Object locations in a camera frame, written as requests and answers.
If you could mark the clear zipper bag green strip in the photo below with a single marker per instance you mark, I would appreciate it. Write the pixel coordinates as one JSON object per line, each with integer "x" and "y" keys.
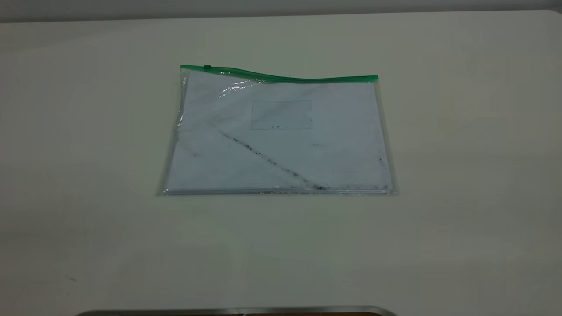
{"x": 281, "y": 149}

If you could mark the silver metal frame edge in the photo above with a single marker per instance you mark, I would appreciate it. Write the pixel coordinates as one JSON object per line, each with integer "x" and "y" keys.
{"x": 237, "y": 311}

